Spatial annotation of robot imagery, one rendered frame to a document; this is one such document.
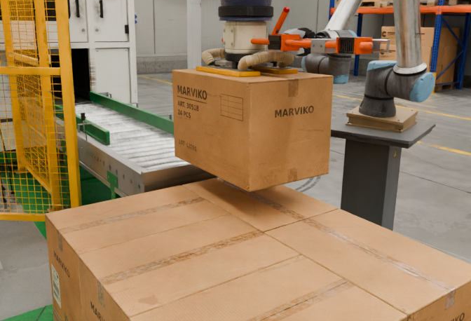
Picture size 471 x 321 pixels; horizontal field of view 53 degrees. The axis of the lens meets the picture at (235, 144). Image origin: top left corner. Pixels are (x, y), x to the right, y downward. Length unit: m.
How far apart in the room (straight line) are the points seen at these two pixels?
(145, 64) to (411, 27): 9.84
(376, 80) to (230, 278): 1.41
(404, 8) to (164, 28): 10.13
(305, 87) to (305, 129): 0.16
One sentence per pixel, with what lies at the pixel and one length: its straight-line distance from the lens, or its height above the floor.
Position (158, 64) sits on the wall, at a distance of 11.88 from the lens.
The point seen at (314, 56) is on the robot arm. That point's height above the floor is 1.13.
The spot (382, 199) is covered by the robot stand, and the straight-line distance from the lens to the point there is 2.57.
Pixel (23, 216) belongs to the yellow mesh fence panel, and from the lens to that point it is 3.10.
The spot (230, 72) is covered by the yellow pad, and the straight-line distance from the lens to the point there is 1.83.
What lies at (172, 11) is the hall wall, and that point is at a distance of 12.19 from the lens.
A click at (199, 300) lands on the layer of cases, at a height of 0.54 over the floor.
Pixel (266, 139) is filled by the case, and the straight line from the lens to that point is 1.71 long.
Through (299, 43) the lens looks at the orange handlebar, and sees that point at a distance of 1.68.
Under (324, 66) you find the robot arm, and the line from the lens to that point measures 2.03.
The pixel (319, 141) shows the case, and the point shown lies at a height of 0.82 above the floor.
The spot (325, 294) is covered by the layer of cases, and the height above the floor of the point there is 0.54.
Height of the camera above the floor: 1.27
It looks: 15 degrees down
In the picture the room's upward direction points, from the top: 1 degrees clockwise
